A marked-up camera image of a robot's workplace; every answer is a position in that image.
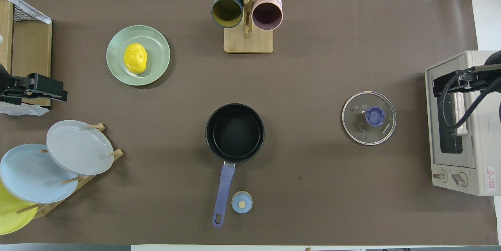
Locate wooden shelf unit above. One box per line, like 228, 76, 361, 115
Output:
0, 0, 52, 108

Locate light green plate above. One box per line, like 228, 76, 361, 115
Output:
106, 25, 171, 86

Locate pink mug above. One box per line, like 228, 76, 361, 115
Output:
252, 0, 283, 31

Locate white plastic sheet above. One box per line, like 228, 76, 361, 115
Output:
0, 101, 50, 117
0, 0, 52, 25

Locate yellow potato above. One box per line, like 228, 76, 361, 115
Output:
124, 43, 148, 74

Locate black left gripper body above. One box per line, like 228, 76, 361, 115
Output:
1, 73, 68, 106

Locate wooden plate rack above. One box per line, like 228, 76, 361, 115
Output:
16, 123, 124, 219

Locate beige toaster oven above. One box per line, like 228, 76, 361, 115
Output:
425, 51, 501, 196

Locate grey plate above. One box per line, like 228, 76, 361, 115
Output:
46, 120, 115, 176

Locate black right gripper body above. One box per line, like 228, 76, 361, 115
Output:
433, 64, 501, 97

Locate glass lid blue knob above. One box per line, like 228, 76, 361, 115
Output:
342, 91, 397, 146

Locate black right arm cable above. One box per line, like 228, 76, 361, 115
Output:
442, 67, 501, 129

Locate light blue plate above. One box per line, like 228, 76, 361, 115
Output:
0, 144, 79, 204

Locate wooden mug tree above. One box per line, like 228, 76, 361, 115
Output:
210, 0, 286, 54

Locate yellow plate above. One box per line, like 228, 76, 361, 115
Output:
0, 181, 38, 236

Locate dark teal mug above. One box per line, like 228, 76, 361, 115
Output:
211, 0, 245, 29

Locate brown table mat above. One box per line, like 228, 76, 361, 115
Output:
0, 0, 496, 246

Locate black wire mesh basket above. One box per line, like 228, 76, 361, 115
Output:
13, 2, 51, 23

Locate black pot purple handle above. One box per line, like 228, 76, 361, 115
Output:
205, 103, 265, 228

